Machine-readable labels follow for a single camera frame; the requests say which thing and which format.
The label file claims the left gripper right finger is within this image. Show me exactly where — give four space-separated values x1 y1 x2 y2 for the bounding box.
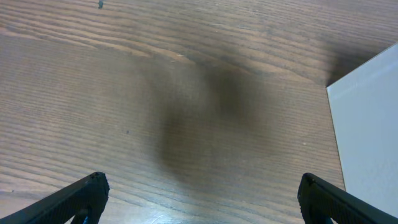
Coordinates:
297 173 397 224

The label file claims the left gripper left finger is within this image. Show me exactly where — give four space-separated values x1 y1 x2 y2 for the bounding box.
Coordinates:
1 172 110 224

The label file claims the white cardboard box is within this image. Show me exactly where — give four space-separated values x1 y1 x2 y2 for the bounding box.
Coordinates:
326 44 397 217

